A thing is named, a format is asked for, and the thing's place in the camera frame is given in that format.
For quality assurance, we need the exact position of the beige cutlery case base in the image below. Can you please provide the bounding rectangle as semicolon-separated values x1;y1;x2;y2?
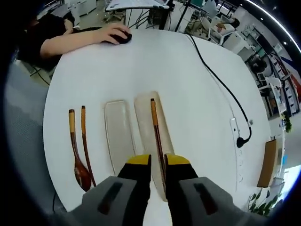
133;90;175;202

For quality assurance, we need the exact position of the white laptop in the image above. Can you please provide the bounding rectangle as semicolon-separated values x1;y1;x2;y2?
105;0;170;11

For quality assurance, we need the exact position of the white power strip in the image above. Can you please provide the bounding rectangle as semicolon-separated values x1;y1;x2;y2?
229;117;244;186

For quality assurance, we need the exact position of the small green plant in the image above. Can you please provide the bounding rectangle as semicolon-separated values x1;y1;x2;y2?
281;110;293;133

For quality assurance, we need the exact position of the brown wooden chopstick utensil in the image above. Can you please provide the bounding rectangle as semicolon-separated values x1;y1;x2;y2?
81;105;97;188
150;98;167;189

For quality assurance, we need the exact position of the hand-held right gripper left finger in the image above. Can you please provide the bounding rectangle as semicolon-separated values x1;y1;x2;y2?
70;154;151;226

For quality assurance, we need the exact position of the brown wooden spoon utensil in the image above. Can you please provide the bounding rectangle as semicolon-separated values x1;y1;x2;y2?
68;108;93;192

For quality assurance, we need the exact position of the black tripod stand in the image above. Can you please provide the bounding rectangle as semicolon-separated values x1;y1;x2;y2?
174;0;192;33

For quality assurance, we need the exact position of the brown cardboard box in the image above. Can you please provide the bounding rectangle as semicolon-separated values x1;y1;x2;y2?
257;140;277;188

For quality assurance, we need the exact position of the beige cutlery case lid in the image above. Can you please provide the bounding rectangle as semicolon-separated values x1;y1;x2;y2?
103;100;137;177

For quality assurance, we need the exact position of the black computer mouse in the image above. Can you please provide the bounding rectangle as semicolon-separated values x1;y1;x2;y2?
110;32;133;45

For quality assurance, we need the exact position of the potted green plant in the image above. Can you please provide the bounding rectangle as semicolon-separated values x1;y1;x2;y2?
248;188;279;216

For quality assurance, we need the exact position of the black power cable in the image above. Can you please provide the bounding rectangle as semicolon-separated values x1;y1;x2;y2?
188;34;253;149

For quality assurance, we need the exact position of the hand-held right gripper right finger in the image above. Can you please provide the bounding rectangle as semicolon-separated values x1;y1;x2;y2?
164;153;259;226

